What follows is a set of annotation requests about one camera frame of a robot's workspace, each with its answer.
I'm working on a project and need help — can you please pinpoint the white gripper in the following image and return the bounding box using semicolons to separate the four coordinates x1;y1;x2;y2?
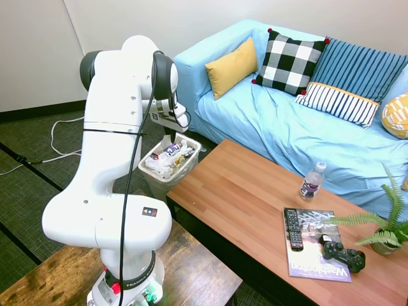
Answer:
150;98;191;143

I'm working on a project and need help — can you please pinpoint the purple label bottle in trash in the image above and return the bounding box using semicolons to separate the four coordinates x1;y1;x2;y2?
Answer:
158;142;189;162

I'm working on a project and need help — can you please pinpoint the crumpled white plastic bag trash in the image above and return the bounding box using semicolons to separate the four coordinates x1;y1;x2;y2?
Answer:
145;152;175;179

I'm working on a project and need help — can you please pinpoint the beige plastic trash bin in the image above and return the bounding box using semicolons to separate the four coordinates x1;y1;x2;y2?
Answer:
137;132;202;205

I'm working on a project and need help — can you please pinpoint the plain mustard yellow pillow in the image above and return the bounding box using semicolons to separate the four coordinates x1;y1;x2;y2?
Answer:
205;37;259;101

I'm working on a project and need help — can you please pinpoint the light blue covered sofa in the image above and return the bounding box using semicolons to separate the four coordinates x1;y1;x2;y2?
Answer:
173;18;408;221

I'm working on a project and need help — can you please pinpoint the black white checkered pillow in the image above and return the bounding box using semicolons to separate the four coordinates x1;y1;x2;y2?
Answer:
251;27;331;96

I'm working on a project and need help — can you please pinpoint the rustic wooden robot table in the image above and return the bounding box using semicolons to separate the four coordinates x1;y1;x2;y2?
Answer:
0;219;243;306

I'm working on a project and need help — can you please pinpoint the clear bottle purple label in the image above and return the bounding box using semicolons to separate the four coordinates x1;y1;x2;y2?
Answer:
298;161;327;202

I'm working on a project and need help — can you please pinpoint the black TV remote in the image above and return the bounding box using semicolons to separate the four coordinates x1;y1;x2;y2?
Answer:
283;208;306;252

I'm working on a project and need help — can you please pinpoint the white navy striped pillow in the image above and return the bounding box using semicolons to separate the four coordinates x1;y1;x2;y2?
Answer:
293;82;381;129

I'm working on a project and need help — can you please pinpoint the Washington magazine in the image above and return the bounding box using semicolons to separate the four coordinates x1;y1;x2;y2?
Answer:
282;207;353;284

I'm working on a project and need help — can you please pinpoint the blue striped pillow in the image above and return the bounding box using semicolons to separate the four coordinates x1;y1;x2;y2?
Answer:
310;37;408;105

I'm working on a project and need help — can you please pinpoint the black game controller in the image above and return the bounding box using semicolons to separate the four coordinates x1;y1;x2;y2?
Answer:
319;234;367;274

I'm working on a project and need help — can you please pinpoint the yellow white patterned bolster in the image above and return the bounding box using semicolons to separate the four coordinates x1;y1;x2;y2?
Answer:
381;92;408;140

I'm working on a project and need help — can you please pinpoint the potted green fern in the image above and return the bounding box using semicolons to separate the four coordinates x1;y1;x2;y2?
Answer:
321;164;408;256

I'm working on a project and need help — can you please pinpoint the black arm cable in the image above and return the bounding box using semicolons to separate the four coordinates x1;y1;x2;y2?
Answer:
117;50;193;306

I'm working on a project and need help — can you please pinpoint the wooden coffee table black frame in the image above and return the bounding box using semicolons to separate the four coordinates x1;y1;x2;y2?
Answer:
165;138;408;306

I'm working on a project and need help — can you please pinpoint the white floor cable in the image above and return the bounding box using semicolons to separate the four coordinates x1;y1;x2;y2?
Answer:
0;116;86;176

